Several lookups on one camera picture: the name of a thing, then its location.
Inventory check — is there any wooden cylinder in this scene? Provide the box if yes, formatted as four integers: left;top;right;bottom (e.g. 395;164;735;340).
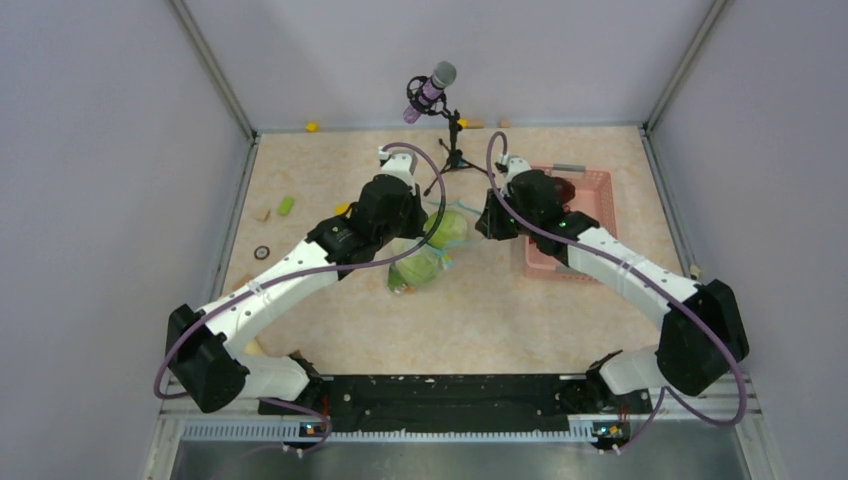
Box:
244;338;268;357

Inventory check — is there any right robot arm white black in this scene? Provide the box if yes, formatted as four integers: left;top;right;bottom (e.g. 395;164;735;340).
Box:
475;168;750;412

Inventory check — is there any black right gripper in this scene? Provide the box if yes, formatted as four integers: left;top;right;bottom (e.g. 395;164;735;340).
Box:
477;186;539;241

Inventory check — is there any wooden peg at wall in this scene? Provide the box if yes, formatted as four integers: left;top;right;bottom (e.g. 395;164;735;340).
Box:
458;118;485;129

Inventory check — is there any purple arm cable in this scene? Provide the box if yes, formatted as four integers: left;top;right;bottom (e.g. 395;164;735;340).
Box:
486;131;749;452
153;141;448;458

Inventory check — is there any pink plastic perforated basket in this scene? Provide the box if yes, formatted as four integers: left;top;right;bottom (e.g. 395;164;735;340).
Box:
523;164;619;285

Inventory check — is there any green toy block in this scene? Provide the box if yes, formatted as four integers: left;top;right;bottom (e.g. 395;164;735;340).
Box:
276;196;295;216

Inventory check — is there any grey purple microphone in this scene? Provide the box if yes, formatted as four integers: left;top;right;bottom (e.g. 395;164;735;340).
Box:
403;61;457;124

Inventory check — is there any clear zip bag blue zipper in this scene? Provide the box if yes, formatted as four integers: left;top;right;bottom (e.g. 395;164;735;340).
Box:
386;200;483;294

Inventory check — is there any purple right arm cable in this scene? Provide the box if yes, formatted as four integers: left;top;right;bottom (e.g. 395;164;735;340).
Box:
486;131;749;452

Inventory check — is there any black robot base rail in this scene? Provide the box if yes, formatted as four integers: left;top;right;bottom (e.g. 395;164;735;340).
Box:
296;374;653;433

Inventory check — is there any yellow rectangular block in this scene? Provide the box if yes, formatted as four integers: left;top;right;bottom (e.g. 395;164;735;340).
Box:
334;203;352;215

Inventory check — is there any round green fruit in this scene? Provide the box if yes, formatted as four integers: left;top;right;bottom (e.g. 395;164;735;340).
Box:
428;210;468;249

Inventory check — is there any brown ring toy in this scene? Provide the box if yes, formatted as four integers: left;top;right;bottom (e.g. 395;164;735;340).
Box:
253;245;270;261

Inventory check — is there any red apple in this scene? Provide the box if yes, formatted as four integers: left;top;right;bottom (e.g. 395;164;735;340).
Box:
553;177;576;205

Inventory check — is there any small wooden cube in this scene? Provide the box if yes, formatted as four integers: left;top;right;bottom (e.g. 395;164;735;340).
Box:
254;209;271;223

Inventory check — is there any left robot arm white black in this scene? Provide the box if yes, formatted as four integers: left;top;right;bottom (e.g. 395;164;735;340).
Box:
165;173;426;414

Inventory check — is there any green cabbage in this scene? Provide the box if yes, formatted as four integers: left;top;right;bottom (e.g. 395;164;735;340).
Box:
392;249;445;288

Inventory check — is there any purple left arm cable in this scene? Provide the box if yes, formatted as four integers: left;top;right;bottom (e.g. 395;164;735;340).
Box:
153;141;448;458

